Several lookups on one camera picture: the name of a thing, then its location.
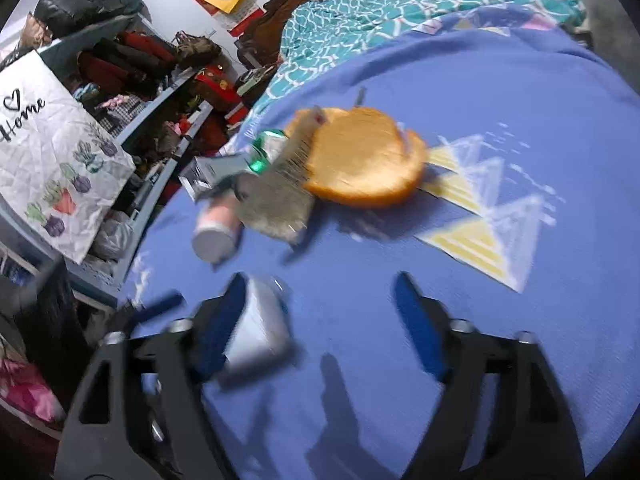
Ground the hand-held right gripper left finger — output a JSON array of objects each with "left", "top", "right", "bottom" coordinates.
[{"left": 54, "top": 272, "right": 251, "bottom": 480}]

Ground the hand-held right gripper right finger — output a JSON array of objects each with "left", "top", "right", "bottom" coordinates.
[{"left": 392, "top": 271, "right": 586, "bottom": 480}]

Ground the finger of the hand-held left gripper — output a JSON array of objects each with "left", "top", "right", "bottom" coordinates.
[{"left": 117, "top": 292, "right": 185, "bottom": 323}]

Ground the small white box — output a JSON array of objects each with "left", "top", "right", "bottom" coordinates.
[{"left": 220, "top": 276, "right": 296, "bottom": 378}]

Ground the pink bottle with white cap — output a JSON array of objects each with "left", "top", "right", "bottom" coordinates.
[{"left": 191, "top": 192, "right": 247, "bottom": 266}]

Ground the silver foil packet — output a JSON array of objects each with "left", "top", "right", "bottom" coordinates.
[{"left": 234, "top": 109, "right": 322, "bottom": 247}]

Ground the large orange peel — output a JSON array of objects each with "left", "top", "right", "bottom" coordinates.
[{"left": 301, "top": 106, "right": 426, "bottom": 209}]

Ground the green white packet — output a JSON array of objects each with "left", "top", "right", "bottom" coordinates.
[{"left": 250, "top": 129, "right": 288, "bottom": 177}]

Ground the blue bedsheet with triangle print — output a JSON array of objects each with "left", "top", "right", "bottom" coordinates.
[{"left": 117, "top": 7, "right": 640, "bottom": 480}]

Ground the grey carton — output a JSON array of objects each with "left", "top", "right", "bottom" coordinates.
[{"left": 179, "top": 154, "right": 248, "bottom": 203}]

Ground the pink plastic bag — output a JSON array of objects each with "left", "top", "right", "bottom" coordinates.
[{"left": 0, "top": 355, "right": 66, "bottom": 423}]

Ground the white quilted plant-print cover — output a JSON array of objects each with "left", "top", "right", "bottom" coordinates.
[{"left": 0, "top": 50, "right": 136, "bottom": 265}]

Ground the grey shelf rack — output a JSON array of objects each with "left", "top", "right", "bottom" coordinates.
[{"left": 0, "top": 12, "right": 216, "bottom": 311}]

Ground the red bag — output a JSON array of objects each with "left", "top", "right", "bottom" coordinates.
[{"left": 192, "top": 65, "right": 241, "bottom": 111}]

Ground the brown handbag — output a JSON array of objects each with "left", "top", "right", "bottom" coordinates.
[{"left": 175, "top": 30, "right": 222, "bottom": 68}]

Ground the black bag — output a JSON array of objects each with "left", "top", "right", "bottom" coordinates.
[{"left": 32, "top": 0, "right": 98, "bottom": 38}]

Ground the teal patterned blanket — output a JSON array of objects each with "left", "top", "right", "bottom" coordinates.
[{"left": 245, "top": 0, "right": 588, "bottom": 126}]

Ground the red white wall calendar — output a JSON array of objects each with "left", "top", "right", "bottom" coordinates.
[{"left": 215, "top": 2, "right": 266, "bottom": 36}]

